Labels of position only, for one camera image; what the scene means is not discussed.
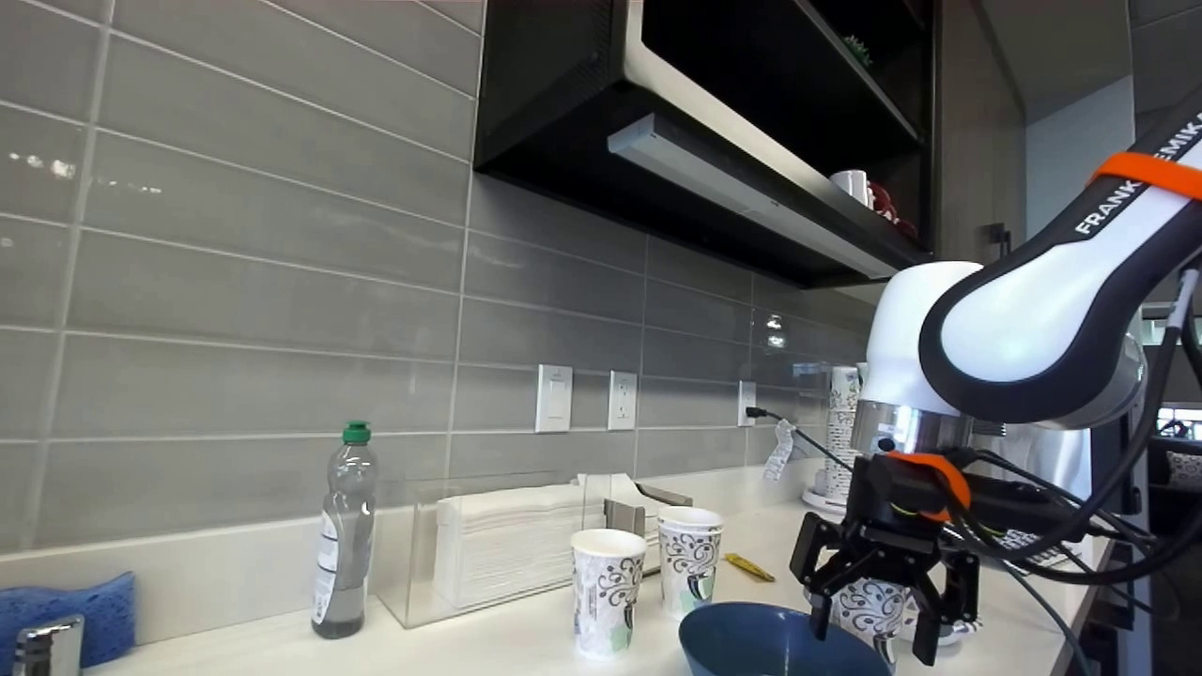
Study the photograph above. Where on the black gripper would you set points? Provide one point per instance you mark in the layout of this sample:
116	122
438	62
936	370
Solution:
891	526

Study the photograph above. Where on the blue bowl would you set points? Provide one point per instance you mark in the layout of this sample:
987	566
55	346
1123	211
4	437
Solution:
767	640

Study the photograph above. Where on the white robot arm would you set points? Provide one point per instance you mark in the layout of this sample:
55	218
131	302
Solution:
1071	328

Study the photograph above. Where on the patterned paper cup near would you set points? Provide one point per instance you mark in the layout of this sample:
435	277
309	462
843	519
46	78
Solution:
877	614

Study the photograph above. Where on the patterned paper cup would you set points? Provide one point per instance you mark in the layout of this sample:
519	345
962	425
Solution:
605	574
689	559
877	614

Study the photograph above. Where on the patterned paper cup right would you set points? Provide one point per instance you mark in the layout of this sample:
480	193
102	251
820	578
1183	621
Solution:
689	559

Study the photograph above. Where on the patterned paper cup left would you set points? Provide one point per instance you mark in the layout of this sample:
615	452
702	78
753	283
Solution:
605	574

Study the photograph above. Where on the yellow packet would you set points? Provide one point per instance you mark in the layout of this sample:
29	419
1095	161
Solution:
748	569

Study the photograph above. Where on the napkin holder with napkins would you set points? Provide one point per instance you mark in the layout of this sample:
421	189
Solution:
480	551

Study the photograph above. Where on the clear dish soap bottle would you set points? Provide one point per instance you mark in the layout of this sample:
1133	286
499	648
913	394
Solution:
344	551

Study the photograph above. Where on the white wall outlet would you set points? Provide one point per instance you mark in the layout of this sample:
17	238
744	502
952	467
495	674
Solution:
623	399

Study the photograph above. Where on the white wall switch plate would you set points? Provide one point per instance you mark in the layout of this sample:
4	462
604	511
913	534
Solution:
555	399

